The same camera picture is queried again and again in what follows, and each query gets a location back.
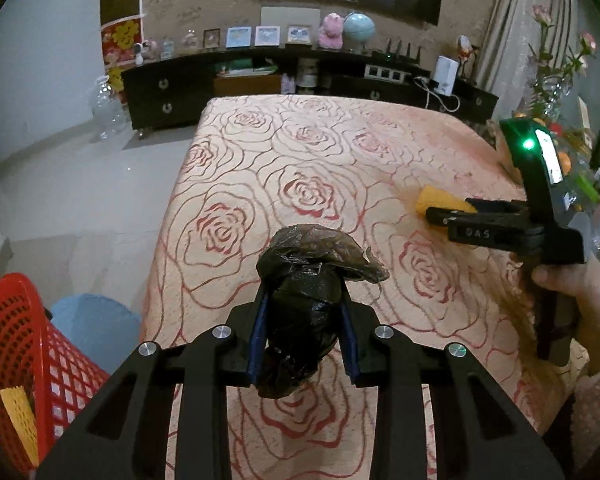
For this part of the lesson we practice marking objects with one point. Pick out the rose patterned tablecloth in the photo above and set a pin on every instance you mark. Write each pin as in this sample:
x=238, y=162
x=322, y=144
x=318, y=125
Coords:
x=330, y=160

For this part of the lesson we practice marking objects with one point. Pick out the red mesh plastic basket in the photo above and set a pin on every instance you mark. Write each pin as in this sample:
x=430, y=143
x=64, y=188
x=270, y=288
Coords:
x=10, y=300

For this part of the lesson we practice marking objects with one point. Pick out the red and white doll figurine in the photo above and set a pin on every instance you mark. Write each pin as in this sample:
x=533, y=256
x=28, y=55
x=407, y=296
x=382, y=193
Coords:
x=466, y=55

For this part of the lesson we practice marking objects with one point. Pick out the light blue globe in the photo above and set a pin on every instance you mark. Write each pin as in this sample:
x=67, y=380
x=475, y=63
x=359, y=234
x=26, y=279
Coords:
x=358, y=29

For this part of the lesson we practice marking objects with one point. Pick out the person's right forearm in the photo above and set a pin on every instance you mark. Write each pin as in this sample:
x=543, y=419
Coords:
x=597, y=402

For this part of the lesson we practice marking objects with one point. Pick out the small snow globe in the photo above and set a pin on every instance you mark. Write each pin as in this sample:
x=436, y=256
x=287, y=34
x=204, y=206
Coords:
x=167, y=49

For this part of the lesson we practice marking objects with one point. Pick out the white socket strip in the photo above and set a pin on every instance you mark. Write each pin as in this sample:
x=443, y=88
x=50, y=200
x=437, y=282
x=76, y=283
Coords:
x=385, y=72

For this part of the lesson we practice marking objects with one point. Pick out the green flat box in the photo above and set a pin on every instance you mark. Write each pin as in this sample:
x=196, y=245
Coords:
x=245, y=67

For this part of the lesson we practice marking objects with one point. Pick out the person's right hand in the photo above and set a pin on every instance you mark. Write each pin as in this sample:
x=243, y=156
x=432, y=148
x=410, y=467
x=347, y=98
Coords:
x=597, y=305

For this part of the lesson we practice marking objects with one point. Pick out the black and brown plastic bag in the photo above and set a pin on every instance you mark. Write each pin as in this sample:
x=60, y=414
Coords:
x=300, y=310

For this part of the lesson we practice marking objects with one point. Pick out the small dark picture frame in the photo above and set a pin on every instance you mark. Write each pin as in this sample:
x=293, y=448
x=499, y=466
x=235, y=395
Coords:
x=211, y=39

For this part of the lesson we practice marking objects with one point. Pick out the beige curtain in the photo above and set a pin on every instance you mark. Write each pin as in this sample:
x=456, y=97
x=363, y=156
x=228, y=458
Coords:
x=510, y=35

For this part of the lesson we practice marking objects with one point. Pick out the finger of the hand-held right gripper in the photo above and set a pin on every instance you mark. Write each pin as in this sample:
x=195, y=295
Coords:
x=502, y=204
x=480, y=219

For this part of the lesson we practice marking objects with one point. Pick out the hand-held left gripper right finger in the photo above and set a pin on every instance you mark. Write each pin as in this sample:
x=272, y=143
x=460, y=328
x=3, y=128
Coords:
x=350, y=347

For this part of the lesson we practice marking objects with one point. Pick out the flower vase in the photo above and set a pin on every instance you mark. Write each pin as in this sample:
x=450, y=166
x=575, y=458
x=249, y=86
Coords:
x=555, y=80

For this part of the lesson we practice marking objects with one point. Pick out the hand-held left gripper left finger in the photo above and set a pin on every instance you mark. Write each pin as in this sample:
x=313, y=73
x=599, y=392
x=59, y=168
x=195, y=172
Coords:
x=257, y=347

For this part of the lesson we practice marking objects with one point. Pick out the yellow sponge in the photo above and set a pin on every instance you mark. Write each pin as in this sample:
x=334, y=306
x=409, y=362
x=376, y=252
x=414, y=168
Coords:
x=17, y=420
x=437, y=197

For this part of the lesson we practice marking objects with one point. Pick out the small white bottle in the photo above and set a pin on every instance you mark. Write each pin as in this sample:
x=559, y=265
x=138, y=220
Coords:
x=288, y=84

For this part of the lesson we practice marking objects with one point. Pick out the white picture frame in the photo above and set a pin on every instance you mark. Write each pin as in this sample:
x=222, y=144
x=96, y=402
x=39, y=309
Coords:
x=299, y=34
x=267, y=36

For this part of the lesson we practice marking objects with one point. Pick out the blue picture frame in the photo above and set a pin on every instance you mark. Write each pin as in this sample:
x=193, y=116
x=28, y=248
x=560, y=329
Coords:
x=238, y=37

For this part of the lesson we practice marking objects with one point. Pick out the white robot figurine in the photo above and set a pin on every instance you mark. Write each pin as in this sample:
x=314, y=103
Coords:
x=140, y=54

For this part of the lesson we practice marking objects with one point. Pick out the white box appliance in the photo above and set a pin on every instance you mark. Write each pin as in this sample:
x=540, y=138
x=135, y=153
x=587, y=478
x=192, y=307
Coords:
x=446, y=75

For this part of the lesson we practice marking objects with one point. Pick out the pink plush toy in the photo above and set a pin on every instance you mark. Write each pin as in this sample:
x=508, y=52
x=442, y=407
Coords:
x=331, y=32

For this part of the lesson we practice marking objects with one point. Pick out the black television cabinet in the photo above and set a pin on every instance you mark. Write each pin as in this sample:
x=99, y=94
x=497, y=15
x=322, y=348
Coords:
x=145, y=100

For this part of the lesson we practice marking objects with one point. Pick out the brown box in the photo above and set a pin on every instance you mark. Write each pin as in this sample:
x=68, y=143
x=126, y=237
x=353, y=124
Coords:
x=247, y=85

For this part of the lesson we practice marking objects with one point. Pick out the light blue round stool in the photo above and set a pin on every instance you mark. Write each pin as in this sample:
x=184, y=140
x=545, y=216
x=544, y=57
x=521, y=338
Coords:
x=95, y=316

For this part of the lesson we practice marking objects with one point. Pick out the clear large water jug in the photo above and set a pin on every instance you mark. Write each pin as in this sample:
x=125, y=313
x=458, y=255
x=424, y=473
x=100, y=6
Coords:
x=108, y=110

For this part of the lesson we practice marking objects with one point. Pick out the black router with antennas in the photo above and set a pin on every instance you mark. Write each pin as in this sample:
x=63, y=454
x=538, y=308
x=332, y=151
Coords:
x=397, y=56

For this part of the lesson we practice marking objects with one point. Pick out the red poster with yellow flowers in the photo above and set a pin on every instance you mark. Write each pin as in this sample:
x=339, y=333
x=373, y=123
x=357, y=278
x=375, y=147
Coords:
x=122, y=45

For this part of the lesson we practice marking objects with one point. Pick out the white canister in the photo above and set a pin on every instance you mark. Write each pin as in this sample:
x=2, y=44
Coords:
x=307, y=72

